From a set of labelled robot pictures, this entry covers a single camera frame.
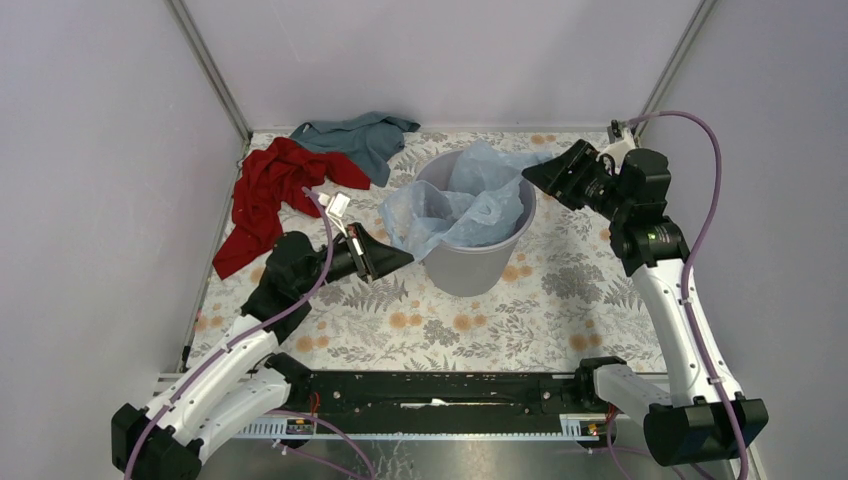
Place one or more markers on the right aluminium corner frame post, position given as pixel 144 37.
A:
pixel 698 20

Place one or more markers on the aluminium corner frame post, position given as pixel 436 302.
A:
pixel 196 43
pixel 698 20

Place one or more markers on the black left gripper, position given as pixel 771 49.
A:
pixel 369 254

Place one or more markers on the floral patterned table mat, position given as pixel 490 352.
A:
pixel 561 297

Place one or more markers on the red cloth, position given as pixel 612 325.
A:
pixel 270 178

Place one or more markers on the left aluminium corner frame post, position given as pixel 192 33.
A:
pixel 196 43

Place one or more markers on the grey-blue cloth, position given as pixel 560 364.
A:
pixel 369 140

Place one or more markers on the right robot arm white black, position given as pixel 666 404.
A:
pixel 704 415

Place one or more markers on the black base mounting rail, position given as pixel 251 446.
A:
pixel 423 402

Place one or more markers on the grey trash bin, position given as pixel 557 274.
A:
pixel 472 271

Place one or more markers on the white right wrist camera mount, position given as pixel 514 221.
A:
pixel 621 140

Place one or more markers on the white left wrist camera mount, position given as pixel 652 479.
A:
pixel 334 207

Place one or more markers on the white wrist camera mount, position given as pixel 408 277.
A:
pixel 334 207
pixel 621 140

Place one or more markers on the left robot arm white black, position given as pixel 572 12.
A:
pixel 175 434

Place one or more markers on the light blue plastic trash bag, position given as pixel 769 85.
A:
pixel 479 206

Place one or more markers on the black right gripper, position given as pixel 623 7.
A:
pixel 580 159

